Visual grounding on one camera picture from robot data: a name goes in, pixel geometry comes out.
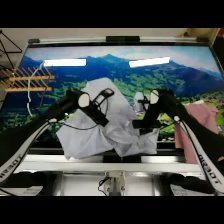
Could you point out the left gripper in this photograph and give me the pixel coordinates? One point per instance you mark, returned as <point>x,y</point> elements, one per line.
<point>98,115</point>

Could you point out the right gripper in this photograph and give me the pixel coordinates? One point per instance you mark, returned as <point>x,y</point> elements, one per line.
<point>146,125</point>

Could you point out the pale grey shirt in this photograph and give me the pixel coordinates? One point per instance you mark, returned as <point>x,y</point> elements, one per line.
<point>116,133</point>

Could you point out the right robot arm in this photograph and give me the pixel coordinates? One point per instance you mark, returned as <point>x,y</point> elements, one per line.
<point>200,140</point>

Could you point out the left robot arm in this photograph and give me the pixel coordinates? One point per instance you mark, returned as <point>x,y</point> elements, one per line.
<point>20,140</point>

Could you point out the pink garment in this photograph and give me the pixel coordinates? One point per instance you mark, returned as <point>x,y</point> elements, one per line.
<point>201,115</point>

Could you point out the wooden rack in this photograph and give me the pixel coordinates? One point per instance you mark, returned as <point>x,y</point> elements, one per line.
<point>28,83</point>

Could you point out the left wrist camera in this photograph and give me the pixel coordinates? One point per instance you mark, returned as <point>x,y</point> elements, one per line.
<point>104,94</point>

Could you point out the silver frame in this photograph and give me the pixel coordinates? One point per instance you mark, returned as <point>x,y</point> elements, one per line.
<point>83,164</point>

